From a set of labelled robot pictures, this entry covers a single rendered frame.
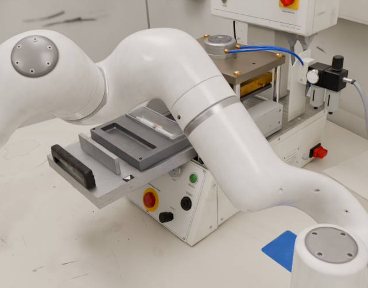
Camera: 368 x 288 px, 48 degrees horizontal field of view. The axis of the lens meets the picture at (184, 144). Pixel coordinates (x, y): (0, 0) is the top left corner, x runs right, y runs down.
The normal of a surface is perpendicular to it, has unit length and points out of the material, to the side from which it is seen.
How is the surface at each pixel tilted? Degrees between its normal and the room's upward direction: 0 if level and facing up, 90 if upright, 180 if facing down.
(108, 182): 0
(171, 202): 65
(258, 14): 90
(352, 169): 0
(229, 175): 74
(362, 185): 0
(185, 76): 53
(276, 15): 90
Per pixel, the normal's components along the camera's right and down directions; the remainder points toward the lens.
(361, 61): -0.86, 0.30
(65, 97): 0.53, 0.81
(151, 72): -0.29, 0.41
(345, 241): -0.03, -0.85
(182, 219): -0.70, -0.01
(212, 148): -0.54, 0.17
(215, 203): 0.66, 0.36
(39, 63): 0.18, -0.07
